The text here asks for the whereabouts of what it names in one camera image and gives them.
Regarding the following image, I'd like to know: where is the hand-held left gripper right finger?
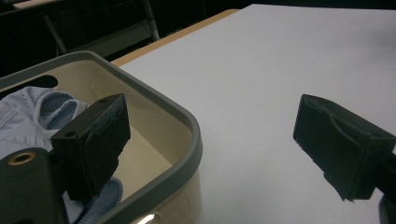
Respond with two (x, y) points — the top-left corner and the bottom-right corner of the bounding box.
(292, 93), (396, 224)

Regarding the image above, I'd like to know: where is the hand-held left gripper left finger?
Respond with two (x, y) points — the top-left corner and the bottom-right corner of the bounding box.
(0, 92), (132, 224)

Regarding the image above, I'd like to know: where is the light blue knit shirt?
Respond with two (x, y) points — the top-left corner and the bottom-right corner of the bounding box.
(0, 86), (124, 224)

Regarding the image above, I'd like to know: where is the beige plastic bin grey rim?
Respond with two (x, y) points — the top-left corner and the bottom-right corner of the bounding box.
(0, 50), (204, 224)

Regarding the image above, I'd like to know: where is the white table board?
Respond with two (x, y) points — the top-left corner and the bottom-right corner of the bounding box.
(120, 3), (396, 224)

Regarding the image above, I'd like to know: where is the wooden table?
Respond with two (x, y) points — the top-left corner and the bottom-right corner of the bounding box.
(110, 8), (241, 68)

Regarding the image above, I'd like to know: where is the grey metal desk frame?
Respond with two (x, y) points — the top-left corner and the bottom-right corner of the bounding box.
(43, 0), (162, 54)

